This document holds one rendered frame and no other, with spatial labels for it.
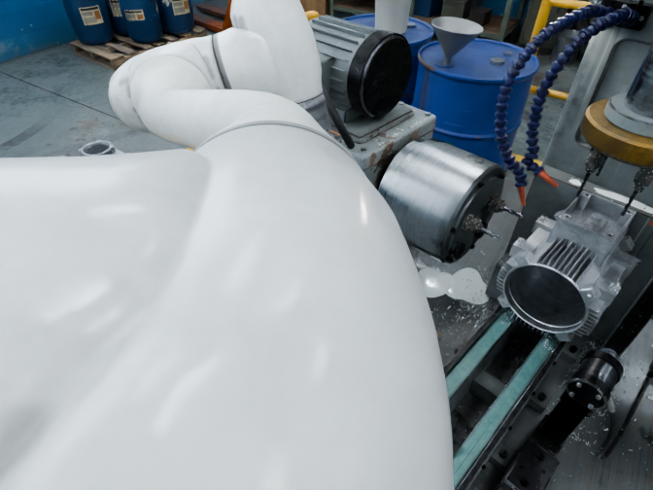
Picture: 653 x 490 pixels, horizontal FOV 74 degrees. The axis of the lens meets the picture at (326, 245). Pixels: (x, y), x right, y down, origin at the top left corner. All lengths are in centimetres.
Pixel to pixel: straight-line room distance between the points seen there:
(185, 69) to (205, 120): 23
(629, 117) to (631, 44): 26
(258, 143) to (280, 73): 46
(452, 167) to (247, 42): 52
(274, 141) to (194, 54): 47
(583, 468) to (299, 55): 88
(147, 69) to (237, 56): 11
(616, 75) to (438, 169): 38
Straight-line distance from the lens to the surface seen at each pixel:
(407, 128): 109
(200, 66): 62
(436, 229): 94
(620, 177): 113
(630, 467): 108
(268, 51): 62
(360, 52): 99
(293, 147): 15
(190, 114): 41
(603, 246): 93
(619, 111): 84
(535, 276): 107
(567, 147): 114
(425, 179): 96
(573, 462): 103
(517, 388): 92
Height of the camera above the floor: 166
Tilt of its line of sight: 42 degrees down
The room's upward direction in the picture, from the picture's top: straight up
